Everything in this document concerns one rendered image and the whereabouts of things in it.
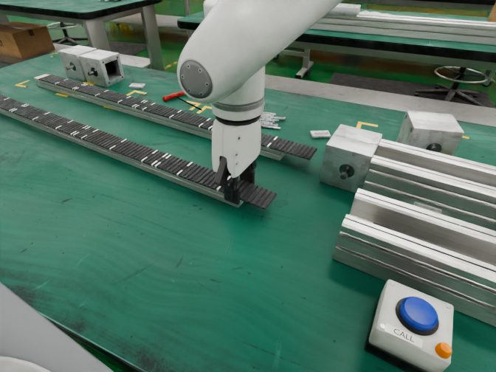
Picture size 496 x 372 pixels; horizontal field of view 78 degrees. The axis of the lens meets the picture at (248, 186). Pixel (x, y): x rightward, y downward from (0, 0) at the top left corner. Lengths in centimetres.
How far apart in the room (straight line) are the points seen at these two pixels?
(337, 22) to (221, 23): 167
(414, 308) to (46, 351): 39
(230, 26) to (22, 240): 51
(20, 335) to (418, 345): 40
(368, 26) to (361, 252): 162
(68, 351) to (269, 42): 36
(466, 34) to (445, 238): 159
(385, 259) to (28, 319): 44
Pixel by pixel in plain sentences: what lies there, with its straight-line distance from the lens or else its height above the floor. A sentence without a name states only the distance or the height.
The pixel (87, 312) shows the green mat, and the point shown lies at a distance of 53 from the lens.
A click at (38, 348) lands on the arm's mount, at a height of 91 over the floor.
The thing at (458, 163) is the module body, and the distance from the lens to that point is 70.
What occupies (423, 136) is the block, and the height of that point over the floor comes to 86.
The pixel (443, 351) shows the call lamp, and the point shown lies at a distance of 43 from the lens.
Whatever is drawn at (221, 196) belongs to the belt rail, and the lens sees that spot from 62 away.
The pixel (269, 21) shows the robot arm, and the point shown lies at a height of 113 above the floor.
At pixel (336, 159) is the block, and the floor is 85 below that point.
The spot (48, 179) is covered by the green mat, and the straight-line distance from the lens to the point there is 81.
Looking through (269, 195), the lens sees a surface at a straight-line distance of 59.
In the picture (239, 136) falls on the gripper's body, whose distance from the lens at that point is 49.
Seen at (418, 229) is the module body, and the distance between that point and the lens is 55.
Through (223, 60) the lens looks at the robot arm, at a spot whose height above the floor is 109.
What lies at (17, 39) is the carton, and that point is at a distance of 413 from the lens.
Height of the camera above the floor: 120
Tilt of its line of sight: 39 degrees down
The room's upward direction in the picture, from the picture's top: straight up
